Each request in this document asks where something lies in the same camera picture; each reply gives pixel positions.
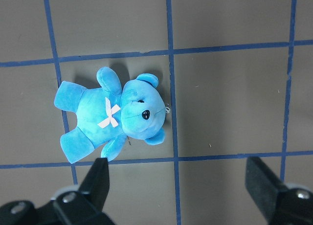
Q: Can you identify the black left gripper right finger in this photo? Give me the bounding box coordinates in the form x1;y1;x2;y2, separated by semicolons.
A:
245;157;313;225

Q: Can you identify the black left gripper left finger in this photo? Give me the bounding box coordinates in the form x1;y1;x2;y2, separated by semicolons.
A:
0;158;114;225

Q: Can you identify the blue plush teddy bear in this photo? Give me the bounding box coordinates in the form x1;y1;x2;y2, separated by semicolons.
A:
54;67;166;163

